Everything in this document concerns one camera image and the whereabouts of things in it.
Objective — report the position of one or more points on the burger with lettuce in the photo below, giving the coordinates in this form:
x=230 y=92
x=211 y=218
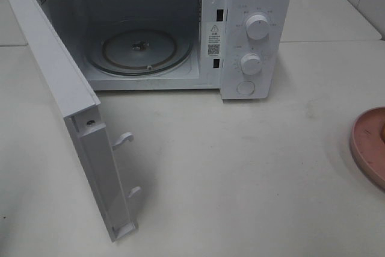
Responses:
x=382 y=133

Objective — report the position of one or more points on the pink round plate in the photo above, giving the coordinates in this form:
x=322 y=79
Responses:
x=366 y=145

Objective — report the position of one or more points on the white microwave oven body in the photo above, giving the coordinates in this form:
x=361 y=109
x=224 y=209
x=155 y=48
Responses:
x=72 y=19

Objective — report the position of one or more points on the white upper power knob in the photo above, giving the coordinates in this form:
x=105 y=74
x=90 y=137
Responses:
x=257 y=26

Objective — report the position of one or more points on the white warning label sticker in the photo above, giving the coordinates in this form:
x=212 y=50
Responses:
x=214 y=37

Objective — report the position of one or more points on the white timer knob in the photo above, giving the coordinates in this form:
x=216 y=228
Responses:
x=251 y=64

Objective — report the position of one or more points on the glass microwave turntable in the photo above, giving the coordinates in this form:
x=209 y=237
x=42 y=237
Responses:
x=139 y=48

